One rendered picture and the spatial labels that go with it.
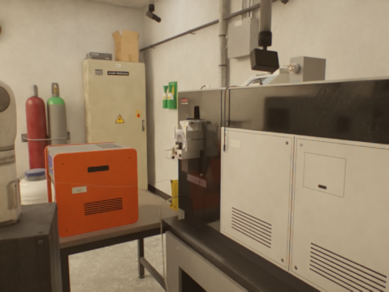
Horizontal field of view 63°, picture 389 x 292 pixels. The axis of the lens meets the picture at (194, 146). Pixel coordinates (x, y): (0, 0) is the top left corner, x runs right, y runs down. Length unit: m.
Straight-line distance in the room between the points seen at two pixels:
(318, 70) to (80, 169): 1.21
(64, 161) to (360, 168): 1.29
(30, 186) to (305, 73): 2.65
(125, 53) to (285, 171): 3.80
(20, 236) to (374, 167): 0.84
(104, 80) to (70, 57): 0.61
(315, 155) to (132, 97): 3.81
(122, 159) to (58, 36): 3.30
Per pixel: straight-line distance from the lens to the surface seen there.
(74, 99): 4.80
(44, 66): 4.77
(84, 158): 1.70
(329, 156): 1.00
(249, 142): 1.23
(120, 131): 4.58
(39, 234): 0.78
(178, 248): 1.71
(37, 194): 3.30
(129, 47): 4.70
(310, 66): 1.44
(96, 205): 1.77
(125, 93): 4.60
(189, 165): 1.51
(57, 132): 4.48
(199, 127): 1.50
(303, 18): 2.64
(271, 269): 1.31
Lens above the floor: 1.38
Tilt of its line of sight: 8 degrees down
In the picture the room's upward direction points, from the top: straight up
